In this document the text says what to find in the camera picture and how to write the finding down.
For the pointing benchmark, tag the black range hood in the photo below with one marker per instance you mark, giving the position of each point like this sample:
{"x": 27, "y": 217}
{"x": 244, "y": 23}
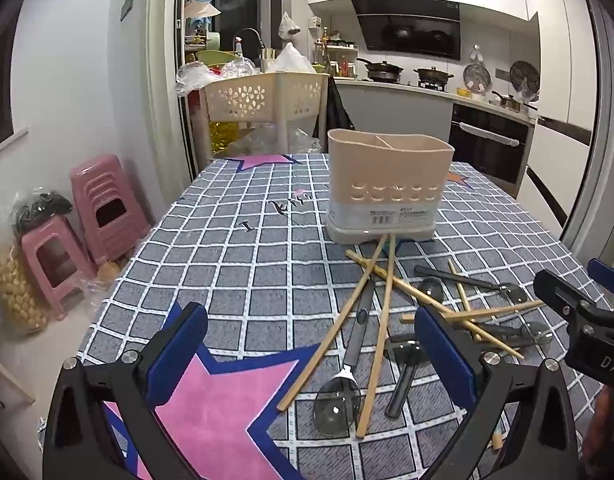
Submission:
{"x": 412, "y": 30}

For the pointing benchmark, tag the hanging dark cloth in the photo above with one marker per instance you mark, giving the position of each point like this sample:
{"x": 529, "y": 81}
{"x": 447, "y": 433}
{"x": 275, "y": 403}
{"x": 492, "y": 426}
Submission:
{"x": 337, "y": 110}

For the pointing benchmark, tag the crumpled clear plastic bags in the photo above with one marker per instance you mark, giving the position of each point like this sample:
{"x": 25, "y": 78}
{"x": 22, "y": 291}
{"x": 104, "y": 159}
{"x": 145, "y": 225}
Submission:
{"x": 267, "y": 142}

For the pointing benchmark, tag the black plastic bag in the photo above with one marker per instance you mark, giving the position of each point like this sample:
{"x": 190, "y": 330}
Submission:
{"x": 37, "y": 207}

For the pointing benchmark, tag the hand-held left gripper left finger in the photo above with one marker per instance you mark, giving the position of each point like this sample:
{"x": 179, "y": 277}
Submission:
{"x": 179, "y": 355}

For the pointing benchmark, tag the bag of pale yellow balls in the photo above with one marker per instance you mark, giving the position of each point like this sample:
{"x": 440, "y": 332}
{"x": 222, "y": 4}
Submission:
{"x": 17, "y": 295}

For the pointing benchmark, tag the white kitchen counter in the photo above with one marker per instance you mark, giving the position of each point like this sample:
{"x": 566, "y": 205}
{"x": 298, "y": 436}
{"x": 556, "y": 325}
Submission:
{"x": 402, "y": 110}

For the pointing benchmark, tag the small steel pot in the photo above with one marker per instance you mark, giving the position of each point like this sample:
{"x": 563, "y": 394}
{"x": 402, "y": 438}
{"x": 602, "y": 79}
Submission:
{"x": 509, "y": 102}

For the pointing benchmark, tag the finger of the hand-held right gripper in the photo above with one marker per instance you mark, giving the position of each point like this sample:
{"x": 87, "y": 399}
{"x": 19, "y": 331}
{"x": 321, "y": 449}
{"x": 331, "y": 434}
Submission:
{"x": 557, "y": 287}
{"x": 604, "y": 272}

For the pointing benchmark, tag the hanging black round tray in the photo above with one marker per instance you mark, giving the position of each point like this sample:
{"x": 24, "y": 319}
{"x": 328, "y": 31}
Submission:
{"x": 524, "y": 75}

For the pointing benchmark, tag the white spice rack with bottles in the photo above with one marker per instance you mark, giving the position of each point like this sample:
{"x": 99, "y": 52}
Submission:
{"x": 337, "y": 55}

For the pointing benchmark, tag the beige plastic basket rack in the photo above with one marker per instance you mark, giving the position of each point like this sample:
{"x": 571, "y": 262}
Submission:
{"x": 237, "y": 97}

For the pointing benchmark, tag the hanging silver colander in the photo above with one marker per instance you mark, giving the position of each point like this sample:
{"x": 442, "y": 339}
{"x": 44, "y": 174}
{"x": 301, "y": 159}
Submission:
{"x": 477, "y": 77}

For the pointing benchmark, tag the hanging plastic bag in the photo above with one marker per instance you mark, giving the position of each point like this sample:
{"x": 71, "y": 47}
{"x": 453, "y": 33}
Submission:
{"x": 288, "y": 27}

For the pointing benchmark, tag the black built-in oven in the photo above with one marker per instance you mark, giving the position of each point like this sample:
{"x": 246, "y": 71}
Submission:
{"x": 487, "y": 160}

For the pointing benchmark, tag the yellow bowl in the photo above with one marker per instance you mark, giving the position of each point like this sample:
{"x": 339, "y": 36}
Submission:
{"x": 464, "y": 92}

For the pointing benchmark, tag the stack of pink plastic stools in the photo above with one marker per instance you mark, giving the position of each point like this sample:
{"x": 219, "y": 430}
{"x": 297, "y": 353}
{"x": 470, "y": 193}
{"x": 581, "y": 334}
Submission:
{"x": 97, "y": 185}

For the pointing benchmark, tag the single pink plastic stool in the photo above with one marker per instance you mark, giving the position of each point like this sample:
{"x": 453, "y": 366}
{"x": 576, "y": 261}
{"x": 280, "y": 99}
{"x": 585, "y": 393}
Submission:
{"x": 42, "y": 237}

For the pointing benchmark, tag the grey wall switch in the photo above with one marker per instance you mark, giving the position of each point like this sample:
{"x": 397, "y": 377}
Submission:
{"x": 127, "y": 7}

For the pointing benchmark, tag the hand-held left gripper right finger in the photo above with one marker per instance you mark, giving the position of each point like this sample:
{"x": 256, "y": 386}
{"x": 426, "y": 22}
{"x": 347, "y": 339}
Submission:
{"x": 444, "y": 355}

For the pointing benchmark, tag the white plastic bag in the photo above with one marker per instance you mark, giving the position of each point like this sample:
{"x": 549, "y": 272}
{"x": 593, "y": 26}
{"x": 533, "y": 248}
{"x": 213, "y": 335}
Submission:
{"x": 289, "y": 60}

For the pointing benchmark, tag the yellow packet in rack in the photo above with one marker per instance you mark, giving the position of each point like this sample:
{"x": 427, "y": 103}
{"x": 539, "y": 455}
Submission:
{"x": 224, "y": 135}

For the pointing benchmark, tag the clear bag with brown items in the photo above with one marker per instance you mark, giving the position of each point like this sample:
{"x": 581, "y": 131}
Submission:
{"x": 107, "y": 272}

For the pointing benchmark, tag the clear plastic bag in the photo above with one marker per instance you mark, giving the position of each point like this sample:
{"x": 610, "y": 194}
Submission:
{"x": 194, "y": 77}

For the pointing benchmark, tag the grey checked tablecloth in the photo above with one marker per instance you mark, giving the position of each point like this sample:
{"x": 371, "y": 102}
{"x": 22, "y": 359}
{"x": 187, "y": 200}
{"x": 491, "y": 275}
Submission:
{"x": 237, "y": 280}

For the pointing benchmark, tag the black wok with lid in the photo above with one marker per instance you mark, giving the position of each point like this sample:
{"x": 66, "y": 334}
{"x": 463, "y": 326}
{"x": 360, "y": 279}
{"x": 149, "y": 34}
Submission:
{"x": 384, "y": 70}
{"x": 432, "y": 76}

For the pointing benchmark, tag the person's right hand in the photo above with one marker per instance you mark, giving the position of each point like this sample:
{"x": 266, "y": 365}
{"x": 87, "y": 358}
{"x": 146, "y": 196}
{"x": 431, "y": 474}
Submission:
{"x": 607, "y": 430}

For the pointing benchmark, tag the beige plastic utensil holder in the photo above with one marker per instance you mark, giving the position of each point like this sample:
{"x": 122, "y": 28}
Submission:
{"x": 387, "y": 170}

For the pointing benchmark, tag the green plastic basin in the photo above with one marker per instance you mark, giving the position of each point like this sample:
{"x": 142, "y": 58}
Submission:
{"x": 214, "y": 57}

